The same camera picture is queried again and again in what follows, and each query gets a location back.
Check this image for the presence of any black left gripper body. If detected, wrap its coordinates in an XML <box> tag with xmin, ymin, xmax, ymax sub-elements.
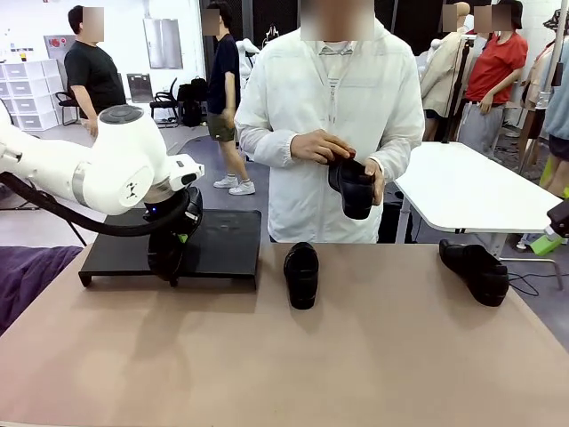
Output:
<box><xmin>142</xmin><ymin>197</ymin><xmax>186</xmax><ymax>222</ymax></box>

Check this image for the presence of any person's right forearm white sleeve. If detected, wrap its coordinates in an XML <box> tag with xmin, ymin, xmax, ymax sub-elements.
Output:
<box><xmin>234</xmin><ymin>120</ymin><xmax>297</xmax><ymax>169</ymax></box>

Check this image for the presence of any person's left forearm white sleeve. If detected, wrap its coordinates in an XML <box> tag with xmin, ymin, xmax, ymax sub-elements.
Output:
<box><xmin>368</xmin><ymin>131</ymin><xmax>424</xmax><ymax>184</ymax></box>

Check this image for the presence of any thin black stand leg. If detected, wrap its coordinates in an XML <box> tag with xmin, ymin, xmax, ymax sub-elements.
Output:
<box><xmin>65</xmin><ymin>216</ymin><xmax>88</xmax><ymax>246</ymax></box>

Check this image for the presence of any person's right hand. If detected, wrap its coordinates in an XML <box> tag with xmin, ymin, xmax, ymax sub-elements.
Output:
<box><xmin>291</xmin><ymin>128</ymin><xmax>357</xmax><ymax>168</ymax></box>

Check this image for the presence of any person's left hand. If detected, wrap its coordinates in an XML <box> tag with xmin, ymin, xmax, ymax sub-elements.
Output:
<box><xmin>363</xmin><ymin>156</ymin><xmax>386</xmax><ymax>207</ymax></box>

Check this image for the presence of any yellow green object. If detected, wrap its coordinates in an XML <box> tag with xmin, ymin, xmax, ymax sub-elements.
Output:
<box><xmin>539</xmin><ymin>156</ymin><xmax>557</xmax><ymax>188</ymax></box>

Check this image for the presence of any white desk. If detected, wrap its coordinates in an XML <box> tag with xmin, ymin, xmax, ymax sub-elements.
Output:
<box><xmin>393</xmin><ymin>141</ymin><xmax>564</xmax><ymax>290</ymax></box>

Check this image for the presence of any light blue garment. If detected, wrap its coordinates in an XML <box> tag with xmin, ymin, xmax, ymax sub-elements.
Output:
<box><xmin>544</xmin><ymin>66</ymin><xmax>569</xmax><ymax>139</ymax></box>

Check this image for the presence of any black office chair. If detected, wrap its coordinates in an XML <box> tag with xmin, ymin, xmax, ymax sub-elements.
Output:
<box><xmin>149</xmin><ymin>77</ymin><xmax>181</xmax><ymax>130</ymax></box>
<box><xmin>55</xmin><ymin>88</ymin><xmax>88</xmax><ymax>127</ymax></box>

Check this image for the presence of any black bags pile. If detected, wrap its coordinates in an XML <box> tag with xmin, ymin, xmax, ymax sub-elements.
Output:
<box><xmin>176</xmin><ymin>77</ymin><xmax>210</xmax><ymax>128</ymax></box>

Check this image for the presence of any person in white jacket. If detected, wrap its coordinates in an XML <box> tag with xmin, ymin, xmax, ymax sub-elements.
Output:
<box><xmin>234</xmin><ymin>0</ymin><xmax>426</xmax><ymax>245</ymax></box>

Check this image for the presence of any mannequin in beige clothes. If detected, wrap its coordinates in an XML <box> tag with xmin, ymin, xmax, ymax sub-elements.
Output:
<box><xmin>522</xmin><ymin>42</ymin><xmax>557</xmax><ymax>179</ymax></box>

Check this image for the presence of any purple cloth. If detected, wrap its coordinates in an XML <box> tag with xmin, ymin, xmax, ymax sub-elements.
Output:
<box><xmin>0</xmin><ymin>245</ymin><xmax>84</xmax><ymax>335</ymax></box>

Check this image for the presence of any man in black t-shirt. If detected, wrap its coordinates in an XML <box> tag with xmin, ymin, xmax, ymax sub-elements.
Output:
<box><xmin>64</xmin><ymin>4</ymin><xmax>128</xmax><ymax>137</ymax></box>

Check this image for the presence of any person in navy shirt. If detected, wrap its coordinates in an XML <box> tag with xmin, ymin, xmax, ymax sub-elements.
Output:
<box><xmin>202</xmin><ymin>1</ymin><xmax>257</xmax><ymax>197</ymax></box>

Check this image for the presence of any silver garment rack pole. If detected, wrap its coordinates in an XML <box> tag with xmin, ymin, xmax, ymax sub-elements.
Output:
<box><xmin>549</xmin><ymin>0</ymin><xmax>565</xmax><ymax>90</ymax></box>

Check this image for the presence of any white drawer cabinet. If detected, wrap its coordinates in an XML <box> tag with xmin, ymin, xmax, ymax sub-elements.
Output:
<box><xmin>0</xmin><ymin>60</ymin><xmax>61</xmax><ymax>133</ymax></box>

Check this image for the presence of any black hat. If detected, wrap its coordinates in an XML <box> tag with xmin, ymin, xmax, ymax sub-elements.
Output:
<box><xmin>542</xmin><ymin>7</ymin><xmax>569</xmax><ymax>32</ymax></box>

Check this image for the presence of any black corrugated cable hose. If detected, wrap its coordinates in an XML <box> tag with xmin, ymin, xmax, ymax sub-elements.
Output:
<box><xmin>0</xmin><ymin>172</ymin><xmax>193</xmax><ymax>237</ymax></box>

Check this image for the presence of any grey metal wall panel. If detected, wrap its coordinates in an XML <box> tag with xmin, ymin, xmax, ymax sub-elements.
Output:
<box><xmin>126</xmin><ymin>73</ymin><xmax>155</xmax><ymax>104</ymax></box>

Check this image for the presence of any metal wall cabinet door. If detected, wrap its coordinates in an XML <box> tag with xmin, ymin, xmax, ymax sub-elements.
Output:
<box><xmin>142</xmin><ymin>18</ymin><xmax>183</xmax><ymax>70</ymax></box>

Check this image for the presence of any grey wall panel red button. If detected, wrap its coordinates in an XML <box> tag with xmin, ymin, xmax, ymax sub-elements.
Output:
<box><xmin>43</xmin><ymin>35</ymin><xmax>86</xmax><ymax>77</ymax></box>

